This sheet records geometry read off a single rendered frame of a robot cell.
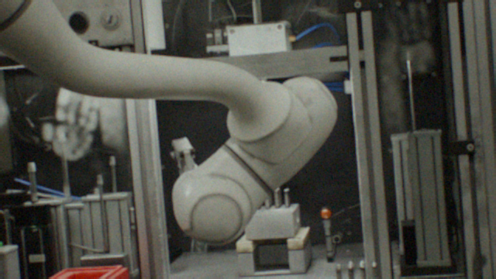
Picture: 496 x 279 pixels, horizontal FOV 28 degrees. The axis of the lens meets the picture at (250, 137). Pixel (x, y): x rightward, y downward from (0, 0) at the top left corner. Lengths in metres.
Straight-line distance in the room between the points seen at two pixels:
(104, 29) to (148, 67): 0.57
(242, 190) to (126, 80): 0.26
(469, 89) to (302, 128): 0.45
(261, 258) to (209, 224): 0.64
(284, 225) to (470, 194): 0.37
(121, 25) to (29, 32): 0.69
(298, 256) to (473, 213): 0.35
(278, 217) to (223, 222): 0.55
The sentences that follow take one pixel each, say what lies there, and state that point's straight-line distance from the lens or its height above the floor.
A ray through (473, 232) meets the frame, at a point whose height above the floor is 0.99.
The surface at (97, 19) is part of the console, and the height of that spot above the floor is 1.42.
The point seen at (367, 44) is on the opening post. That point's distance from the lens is 1.74.
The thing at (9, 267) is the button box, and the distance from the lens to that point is 1.79.
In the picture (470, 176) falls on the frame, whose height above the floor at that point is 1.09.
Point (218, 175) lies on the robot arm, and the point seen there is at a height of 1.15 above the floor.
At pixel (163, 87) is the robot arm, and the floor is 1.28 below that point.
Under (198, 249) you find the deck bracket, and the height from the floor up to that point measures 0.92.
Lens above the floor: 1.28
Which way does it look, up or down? 3 degrees down
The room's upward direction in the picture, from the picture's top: 5 degrees counter-clockwise
